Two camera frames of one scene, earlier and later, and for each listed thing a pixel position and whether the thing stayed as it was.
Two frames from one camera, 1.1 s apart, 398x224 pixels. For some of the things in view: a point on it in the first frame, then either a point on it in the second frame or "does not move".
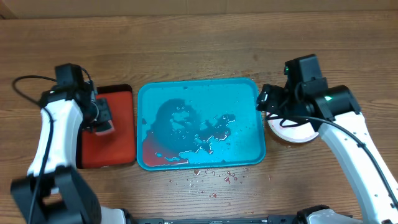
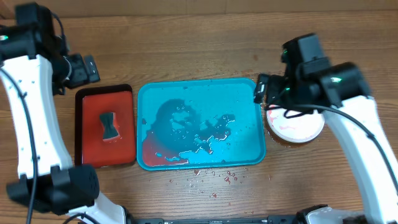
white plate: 296,133 does not move
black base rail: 291,219 does not move
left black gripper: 87,125 → 83,74
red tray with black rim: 115,149 does not move
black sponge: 103,127 → 111,132
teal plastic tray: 204,124 does not move
